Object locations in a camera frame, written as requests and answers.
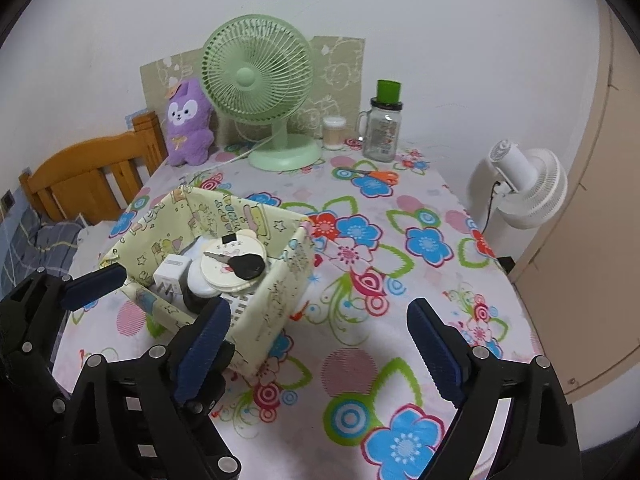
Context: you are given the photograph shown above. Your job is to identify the beige bear compact mirror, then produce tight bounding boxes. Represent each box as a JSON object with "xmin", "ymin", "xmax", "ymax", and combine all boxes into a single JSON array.
[{"xmin": 200, "ymin": 230, "xmax": 266, "ymax": 293}]

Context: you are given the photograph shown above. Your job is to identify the white charger adapter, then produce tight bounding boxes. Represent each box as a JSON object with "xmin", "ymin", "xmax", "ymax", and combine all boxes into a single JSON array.
[{"xmin": 152, "ymin": 256, "xmax": 193, "ymax": 301}]

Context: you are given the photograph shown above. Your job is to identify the beige printed board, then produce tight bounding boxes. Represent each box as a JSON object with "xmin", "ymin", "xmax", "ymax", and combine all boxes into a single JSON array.
[{"xmin": 139, "ymin": 36, "xmax": 366, "ymax": 151}]

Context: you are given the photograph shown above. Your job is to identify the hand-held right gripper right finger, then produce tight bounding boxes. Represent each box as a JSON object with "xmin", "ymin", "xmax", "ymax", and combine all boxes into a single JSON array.
[{"xmin": 406, "ymin": 298, "xmax": 581, "ymax": 480}]

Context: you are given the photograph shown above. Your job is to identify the black fan cable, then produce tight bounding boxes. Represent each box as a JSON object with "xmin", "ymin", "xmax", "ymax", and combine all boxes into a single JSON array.
[{"xmin": 481, "ymin": 181, "xmax": 502, "ymax": 234}]

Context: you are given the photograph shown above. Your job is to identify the white fan cable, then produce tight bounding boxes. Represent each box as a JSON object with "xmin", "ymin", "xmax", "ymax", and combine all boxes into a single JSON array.
[{"xmin": 197, "ymin": 137, "xmax": 273, "ymax": 172}]

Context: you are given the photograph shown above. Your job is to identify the beige door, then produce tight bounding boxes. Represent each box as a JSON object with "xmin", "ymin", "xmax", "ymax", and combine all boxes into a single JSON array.
[{"xmin": 510, "ymin": 10, "xmax": 640, "ymax": 401}]

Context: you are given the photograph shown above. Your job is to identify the purple plush toy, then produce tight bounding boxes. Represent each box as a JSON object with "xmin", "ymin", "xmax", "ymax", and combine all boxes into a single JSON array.
[{"xmin": 165, "ymin": 78, "xmax": 217, "ymax": 167}]

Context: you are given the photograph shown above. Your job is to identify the white standing fan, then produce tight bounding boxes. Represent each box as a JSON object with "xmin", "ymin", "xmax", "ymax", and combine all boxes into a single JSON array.
[{"xmin": 467, "ymin": 140, "xmax": 568, "ymax": 256}]

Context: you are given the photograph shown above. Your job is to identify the blue plaid bedding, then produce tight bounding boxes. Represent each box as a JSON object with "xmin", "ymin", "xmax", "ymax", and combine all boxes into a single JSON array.
[{"xmin": 0, "ymin": 205, "xmax": 86, "ymax": 301}]

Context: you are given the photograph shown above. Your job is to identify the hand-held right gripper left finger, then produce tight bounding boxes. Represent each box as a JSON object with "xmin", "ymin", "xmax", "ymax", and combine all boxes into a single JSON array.
[{"xmin": 55, "ymin": 300, "xmax": 243, "ymax": 480}]

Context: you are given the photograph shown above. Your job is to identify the glass jar green lid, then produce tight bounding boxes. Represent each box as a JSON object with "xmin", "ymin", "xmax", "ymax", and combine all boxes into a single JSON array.
[{"xmin": 356, "ymin": 80, "xmax": 404, "ymax": 162}]

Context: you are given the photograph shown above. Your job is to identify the cotton swab container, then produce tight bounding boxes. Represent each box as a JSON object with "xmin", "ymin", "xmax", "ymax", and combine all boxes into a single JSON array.
[{"xmin": 322, "ymin": 116, "xmax": 347, "ymax": 151}]

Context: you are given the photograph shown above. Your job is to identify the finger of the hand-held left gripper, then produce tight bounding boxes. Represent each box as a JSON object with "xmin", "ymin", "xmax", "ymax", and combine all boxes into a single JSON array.
[
  {"xmin": 185, "ymin": 342, "xmax": 236, "ymax": 413},
  {"xmin": 0, "ymin": 263, "xmax": 127, "ymax": 411}
]

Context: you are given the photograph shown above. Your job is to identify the yellow printed box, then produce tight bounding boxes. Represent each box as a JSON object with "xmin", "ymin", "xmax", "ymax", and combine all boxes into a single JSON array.
[{"xmin": 97, "ymin": 186, "xmax": 316, "ymax": 380}]

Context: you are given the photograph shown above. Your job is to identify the orange scissors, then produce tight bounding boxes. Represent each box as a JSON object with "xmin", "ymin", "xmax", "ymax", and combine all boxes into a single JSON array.
[{"xmin": 336, "ymin": 166, "xmax": 400, "ymax": 184}]

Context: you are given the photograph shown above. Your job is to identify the green desk fan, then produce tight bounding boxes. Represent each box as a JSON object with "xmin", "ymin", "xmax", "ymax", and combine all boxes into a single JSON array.
[{"xmin": 201, "ymin": 16, "xmax": 323, "ymax": 171}]

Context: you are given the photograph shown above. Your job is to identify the wooden chair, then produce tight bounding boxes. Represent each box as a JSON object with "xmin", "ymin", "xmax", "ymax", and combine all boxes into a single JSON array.
[{"xmin": 20, "ymin": 112, "xmax": 168, "ymax": 226}]

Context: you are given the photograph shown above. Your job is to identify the black car key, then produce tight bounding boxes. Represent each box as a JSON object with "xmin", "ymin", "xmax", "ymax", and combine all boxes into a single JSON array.
[{"xmin": 204, "ymin": 251, "xmax": 266, "ymax": 281}]

